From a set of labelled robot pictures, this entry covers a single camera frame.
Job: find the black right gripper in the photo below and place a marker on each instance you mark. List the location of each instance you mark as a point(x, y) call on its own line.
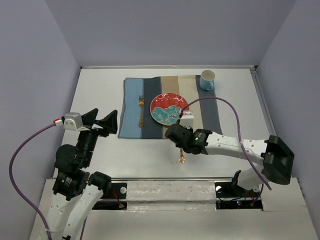
point(190, 129)

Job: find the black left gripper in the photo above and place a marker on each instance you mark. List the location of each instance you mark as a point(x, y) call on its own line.
point(110, 122)

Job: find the gold spoon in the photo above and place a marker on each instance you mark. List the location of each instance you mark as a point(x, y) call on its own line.
point(181, 156)

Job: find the red floral plate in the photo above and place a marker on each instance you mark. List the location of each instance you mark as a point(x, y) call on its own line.
point(166, 108)

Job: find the striped blue beige cloth placemat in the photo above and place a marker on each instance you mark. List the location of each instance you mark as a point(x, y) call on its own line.
point(205, 112)

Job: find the gold fork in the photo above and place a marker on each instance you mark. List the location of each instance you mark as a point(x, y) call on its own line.
point(141, 105)

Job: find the blue white mug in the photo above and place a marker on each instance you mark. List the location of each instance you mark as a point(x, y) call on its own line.
point(206, 81)

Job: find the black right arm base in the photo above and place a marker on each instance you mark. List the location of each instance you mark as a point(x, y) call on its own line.
point(228, 198)

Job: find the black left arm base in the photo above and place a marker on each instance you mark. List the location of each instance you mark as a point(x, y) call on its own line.
point(115, 199)

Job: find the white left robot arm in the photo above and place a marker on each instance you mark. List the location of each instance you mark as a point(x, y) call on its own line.
point(75, 191)

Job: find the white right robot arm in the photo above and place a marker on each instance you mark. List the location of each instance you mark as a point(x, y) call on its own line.
point(270, 160)

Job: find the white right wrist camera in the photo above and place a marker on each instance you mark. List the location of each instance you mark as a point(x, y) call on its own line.
point(187, 119)

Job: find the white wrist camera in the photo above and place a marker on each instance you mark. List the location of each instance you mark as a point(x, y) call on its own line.
point(72, 121)
point(187, 119)

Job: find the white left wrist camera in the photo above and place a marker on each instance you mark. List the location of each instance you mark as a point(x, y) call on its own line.
point(72, 121)

